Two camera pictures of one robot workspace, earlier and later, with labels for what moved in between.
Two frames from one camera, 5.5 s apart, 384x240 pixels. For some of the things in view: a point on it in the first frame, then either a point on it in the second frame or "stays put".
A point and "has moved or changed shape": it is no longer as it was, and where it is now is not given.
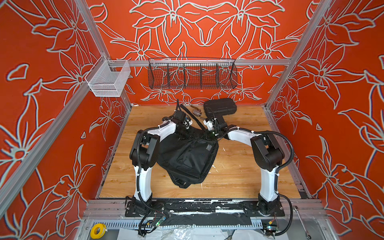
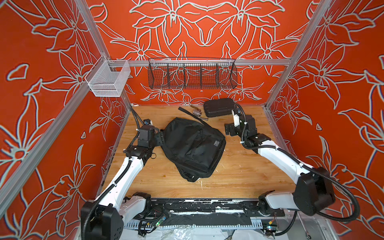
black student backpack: [186, 155] has moved or changed shape
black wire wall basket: [192, 73] stays put
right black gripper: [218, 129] to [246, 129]
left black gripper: [187, 136] to [160, 138]
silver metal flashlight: [197, 112] stays put
